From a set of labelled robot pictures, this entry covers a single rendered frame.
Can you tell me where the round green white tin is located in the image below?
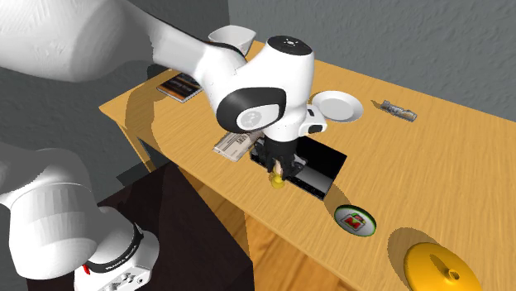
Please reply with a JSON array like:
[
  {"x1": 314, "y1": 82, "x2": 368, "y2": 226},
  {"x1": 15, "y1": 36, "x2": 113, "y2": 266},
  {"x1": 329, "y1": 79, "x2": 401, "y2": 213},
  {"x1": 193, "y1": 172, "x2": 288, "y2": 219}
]
[{"x1": 333, "y1": 203, "x2": 378, "y2": 237}]

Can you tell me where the black tablet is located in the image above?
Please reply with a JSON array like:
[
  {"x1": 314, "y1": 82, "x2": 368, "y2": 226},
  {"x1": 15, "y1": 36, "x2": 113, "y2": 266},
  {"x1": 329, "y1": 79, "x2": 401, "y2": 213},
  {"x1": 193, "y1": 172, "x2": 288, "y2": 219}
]
[{"x1": 249, "y1": 136, "x2": 348, "y2": 201}]

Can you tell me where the small yellow figure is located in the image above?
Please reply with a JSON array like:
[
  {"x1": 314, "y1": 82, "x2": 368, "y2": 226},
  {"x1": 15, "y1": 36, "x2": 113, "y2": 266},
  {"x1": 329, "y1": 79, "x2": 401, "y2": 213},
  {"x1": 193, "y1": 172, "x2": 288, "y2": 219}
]
[{"x1": 270, "y1": 159, "x2": 286, "y2": 190}]

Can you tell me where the white paper booklet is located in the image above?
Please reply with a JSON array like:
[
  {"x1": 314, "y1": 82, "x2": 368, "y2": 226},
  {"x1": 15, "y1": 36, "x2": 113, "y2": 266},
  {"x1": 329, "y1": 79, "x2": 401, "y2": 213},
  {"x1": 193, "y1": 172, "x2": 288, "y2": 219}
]
[{"x1": 212, "y1": 130, "x2": 264, "y2": 163}]

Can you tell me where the dark robot stand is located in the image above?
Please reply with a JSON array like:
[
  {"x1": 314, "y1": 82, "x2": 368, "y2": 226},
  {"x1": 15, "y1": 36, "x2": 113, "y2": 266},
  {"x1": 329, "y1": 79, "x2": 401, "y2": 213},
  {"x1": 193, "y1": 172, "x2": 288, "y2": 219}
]
[{"x1": 26, "y1": 161, "x2": 256, "y2": 291}]

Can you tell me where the wooden table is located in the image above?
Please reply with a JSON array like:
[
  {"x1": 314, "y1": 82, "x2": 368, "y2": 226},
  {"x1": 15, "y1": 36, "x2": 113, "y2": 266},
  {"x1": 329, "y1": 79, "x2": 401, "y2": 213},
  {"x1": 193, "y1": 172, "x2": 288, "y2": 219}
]
[{"x1": 98, "y1": 39, "x2": 516, "y2": 291}]

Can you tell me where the white plate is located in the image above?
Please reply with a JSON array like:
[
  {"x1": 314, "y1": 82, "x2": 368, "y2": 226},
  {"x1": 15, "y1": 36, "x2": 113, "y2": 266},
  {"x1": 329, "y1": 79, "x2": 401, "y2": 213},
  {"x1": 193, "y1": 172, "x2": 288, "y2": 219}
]
[{"x1": 313, "y1": 89, "x2": 365, "y2": 123}]

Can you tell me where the white bowl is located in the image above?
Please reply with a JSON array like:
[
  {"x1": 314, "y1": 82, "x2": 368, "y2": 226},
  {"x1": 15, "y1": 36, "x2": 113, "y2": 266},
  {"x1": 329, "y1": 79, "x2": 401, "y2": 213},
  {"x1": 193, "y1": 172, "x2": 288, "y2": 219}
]
[{"x1": 208, "y1": 25, "x2": 257, "y2": 57}]

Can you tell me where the grey silver wrapped bar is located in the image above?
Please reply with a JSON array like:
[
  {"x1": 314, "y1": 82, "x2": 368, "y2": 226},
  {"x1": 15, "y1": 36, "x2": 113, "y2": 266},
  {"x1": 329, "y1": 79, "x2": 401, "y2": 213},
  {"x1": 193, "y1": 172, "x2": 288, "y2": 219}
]
[{"x1": 380, "y1": 99, "x2": 418, "y2": 123}]

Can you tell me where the dark book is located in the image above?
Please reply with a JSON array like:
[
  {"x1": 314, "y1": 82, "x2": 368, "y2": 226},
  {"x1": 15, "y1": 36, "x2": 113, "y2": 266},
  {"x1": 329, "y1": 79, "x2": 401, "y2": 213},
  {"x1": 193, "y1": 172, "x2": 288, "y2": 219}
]
[{"x1": 155, "y1": 72, "x2": 203, "y2": 104}]

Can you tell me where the yellow round lid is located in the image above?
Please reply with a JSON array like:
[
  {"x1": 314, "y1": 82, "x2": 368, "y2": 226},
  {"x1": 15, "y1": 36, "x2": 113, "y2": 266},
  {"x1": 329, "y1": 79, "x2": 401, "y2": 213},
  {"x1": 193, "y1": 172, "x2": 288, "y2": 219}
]
[{"x1": 404, "y1": 241, "x2": 483, "y2": 291}]

